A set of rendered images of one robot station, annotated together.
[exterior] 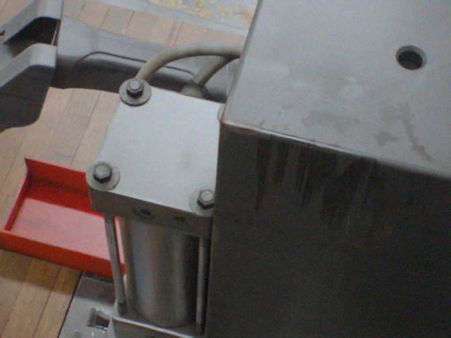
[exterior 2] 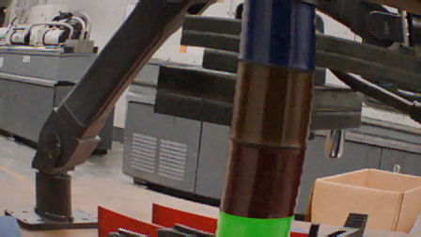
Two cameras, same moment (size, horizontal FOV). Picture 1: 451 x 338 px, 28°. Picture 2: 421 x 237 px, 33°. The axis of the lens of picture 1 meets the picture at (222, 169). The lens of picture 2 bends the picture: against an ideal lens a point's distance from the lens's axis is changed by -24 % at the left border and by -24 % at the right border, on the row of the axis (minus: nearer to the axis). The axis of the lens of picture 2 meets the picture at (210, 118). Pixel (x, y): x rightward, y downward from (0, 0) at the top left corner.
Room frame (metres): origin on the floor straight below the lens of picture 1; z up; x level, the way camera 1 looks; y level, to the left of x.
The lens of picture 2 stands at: (-0.35, -0.20, 1.16)
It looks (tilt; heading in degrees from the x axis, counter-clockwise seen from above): 5 degrees down; 23
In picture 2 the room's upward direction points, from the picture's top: 7 degrees clockwise
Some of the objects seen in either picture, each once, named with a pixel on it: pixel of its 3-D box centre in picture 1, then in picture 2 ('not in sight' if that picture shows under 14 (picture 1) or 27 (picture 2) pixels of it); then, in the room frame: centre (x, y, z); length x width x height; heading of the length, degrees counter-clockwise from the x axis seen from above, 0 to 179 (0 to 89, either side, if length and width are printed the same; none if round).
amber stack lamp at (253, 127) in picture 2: not in sight; (274, 103); (0.04, -0.06, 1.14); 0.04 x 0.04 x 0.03
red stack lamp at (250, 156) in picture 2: not in sight; (264, 179); (0.04, -0.06, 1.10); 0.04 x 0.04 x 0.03
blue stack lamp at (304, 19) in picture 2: not in sight; (280, 30); (0.04, -0.06, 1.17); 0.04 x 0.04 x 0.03
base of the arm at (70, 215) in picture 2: not in sight; (53, 196); (0.55, 0.40, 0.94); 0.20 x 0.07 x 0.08; 169
